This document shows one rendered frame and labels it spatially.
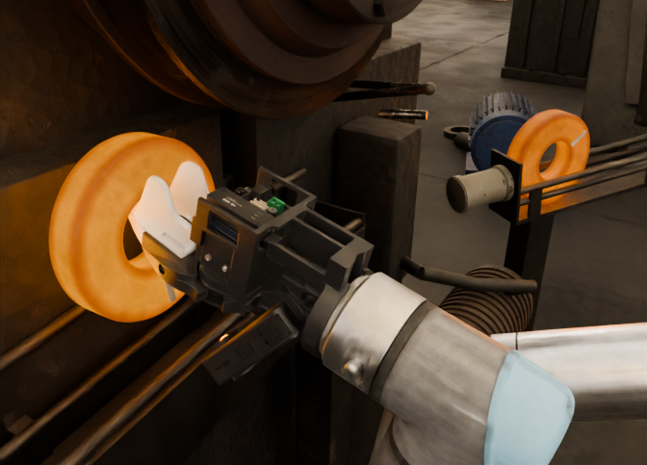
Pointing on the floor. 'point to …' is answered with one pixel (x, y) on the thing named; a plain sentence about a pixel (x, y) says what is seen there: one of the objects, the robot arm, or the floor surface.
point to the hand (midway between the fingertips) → (139, 206)
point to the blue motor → (495, 127)
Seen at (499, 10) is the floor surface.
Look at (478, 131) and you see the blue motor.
